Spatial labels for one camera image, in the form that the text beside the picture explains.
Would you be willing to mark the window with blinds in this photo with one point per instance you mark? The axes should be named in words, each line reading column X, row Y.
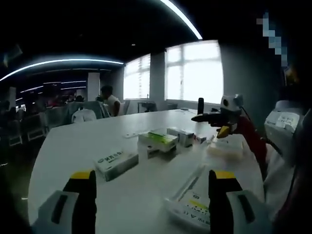
column 137, row 78

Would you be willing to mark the long ceiling light strip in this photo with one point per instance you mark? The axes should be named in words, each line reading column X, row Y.
column 182, row 17

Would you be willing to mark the grey jacket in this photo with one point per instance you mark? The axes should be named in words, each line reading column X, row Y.
column 61, row 112

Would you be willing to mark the red and white medicine box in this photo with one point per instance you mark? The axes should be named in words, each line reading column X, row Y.
column 201, row 139

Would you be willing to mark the large bright window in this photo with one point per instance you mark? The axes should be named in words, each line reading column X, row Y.
column 195, row 70

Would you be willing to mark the white pillar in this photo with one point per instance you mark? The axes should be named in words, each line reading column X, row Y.
column 93, row 86

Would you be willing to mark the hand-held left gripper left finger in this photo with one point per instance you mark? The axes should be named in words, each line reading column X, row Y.
column 83, row 202

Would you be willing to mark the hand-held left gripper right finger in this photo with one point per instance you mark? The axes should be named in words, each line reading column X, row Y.
column 218, row 202

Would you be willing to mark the black thermos bottle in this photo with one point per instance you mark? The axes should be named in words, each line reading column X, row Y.
column 201, row 106

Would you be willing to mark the curved ceiling light strip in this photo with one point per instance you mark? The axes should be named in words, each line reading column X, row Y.
column 61, row 64

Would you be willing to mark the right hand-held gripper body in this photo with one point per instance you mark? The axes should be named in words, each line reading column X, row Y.
column 231, row 103

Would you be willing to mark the white backpack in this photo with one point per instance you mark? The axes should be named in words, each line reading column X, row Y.
column 84, row 115

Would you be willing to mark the clear acrylic strip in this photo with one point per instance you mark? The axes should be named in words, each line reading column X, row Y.
column 130, row 135

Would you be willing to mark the dark green medicine box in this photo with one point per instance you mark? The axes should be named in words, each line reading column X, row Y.
column 186, row 139

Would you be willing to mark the white office chair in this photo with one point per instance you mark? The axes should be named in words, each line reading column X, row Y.
column 29, row 129

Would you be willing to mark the white medicine box oval logo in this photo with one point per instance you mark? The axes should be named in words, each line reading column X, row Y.
column 114, row 163

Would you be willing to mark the green and white medicine box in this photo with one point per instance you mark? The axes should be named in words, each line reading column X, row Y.
column 158, row 140

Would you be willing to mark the clear plastic storage tray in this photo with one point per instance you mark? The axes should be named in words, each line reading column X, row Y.
column 226, row 150

